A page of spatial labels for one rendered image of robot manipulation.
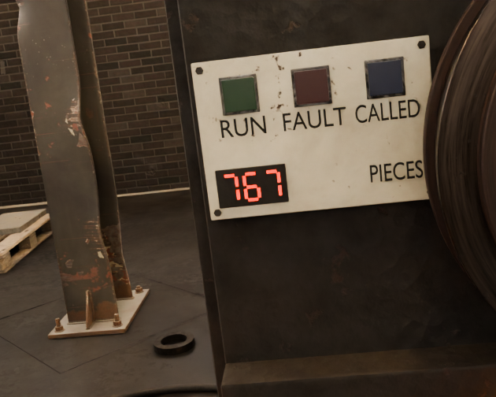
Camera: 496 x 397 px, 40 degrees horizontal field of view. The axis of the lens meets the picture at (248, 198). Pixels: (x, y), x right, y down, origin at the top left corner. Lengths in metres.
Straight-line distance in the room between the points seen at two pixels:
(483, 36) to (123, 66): 6.38
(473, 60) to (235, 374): 0.45
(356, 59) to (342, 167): 0.12
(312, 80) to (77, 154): 2.67
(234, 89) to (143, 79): 6.14
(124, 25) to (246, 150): 6.19
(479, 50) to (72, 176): 2.88
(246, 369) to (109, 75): 6.23
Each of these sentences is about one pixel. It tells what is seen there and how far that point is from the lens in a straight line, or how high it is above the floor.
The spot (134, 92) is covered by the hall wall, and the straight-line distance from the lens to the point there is 6.92.
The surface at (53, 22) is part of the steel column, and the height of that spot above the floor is 1.50.
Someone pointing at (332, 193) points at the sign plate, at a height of 1.08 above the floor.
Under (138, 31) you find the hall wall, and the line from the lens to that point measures 6.90.
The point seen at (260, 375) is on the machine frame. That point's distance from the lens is 0.83.
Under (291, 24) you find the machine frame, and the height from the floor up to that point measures 1.27.
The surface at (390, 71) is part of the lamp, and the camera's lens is 0.76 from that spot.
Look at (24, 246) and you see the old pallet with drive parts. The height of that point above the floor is 0.04.
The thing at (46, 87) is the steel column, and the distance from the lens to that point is 3.37.
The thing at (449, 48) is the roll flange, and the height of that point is 1.22.
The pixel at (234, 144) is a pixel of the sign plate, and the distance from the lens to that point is 0.77.
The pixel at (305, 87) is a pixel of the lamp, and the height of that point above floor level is 1.20.
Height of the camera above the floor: 1.24
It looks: 12 degrees down
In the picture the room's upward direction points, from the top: 7 degrees counter-clockwise
